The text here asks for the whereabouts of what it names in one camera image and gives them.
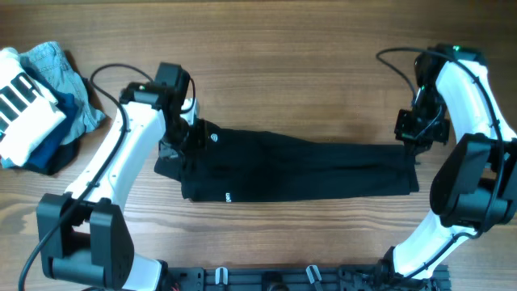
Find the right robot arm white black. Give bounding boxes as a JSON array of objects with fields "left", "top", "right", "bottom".
[{"left": 365, "top": 44, "right": 516, "bottom": 290}]

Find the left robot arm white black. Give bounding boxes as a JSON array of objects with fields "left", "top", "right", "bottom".
[{"left": 31, "top": 80, "right": 198, "bottom": 290}]

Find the navy blue folded garment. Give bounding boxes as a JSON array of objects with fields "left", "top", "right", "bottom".
[{"left": 2, "top": 70, "right": 78, "bottom": 168}]

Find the light blue denim garment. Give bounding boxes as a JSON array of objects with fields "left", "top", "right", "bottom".
[{"left": 20, "top": 41, "right": 106, "bottom": 145}]

